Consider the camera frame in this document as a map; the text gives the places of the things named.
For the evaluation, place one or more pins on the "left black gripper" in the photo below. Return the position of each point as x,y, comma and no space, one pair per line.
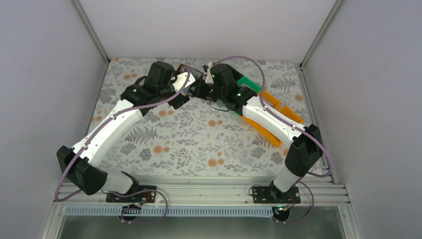
178,100

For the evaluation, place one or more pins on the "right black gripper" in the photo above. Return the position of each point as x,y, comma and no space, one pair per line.
198,92

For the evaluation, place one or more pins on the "brown leather card holder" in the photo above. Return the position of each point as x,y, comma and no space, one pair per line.
199,75

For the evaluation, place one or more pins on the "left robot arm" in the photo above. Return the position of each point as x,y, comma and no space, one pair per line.
80,163

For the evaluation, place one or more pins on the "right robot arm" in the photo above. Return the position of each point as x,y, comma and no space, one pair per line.
223,83

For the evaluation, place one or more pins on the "black storage bin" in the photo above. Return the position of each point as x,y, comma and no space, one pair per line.
236,74

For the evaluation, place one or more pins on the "green storage bin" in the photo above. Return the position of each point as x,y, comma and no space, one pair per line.
249,85

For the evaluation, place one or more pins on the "floral table mat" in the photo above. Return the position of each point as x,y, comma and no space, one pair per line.
194,140

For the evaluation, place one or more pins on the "orange storage bin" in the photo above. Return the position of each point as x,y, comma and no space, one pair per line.
277,123

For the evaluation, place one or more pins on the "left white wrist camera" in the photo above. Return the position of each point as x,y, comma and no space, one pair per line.
183,82

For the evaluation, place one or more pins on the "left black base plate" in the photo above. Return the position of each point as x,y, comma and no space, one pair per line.
142,194

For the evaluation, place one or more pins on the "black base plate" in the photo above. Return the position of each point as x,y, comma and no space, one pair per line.
142,194
262,195

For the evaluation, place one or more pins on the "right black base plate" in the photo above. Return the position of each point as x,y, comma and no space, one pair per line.
262,195

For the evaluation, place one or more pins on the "aluminium rail frame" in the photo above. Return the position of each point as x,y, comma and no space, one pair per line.
205,197

